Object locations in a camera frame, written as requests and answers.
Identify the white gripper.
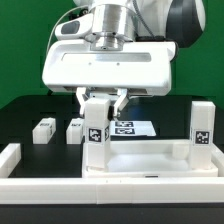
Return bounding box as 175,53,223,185
42,40,177,118

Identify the white desk top tray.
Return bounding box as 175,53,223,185
82,139,219,178

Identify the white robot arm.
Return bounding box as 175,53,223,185
42,0,206,117

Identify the fiducial marker sheet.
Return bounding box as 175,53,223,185
110,121,156,136

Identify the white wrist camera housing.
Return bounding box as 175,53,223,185
55,19,92,42

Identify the white front barrier wall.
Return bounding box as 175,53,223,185
0,177,224,204

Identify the white barrier wall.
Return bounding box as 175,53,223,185
0,143,21,178
211,145,224,177
0,177,224,204

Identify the white left barrier wall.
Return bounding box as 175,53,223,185
0,143,21,178

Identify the white right barrier wall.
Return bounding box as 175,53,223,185
211,145,224,177

